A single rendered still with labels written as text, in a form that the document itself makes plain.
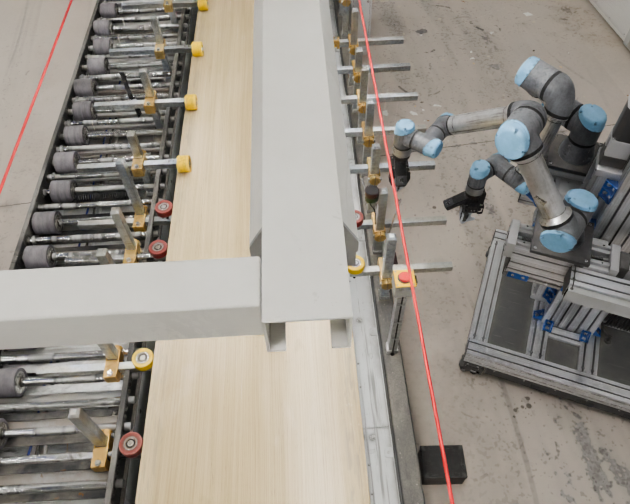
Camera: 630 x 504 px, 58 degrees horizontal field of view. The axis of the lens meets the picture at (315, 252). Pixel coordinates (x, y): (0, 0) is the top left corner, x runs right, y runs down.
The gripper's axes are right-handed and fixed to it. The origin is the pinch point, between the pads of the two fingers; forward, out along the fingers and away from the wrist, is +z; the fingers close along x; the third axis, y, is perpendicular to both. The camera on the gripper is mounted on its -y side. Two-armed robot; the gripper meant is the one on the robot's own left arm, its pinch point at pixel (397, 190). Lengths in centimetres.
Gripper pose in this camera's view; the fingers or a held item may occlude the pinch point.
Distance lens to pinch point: 251.6
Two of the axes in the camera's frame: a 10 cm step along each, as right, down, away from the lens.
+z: 0.2, 6.0, 8.0
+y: -0.4, -8.0, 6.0
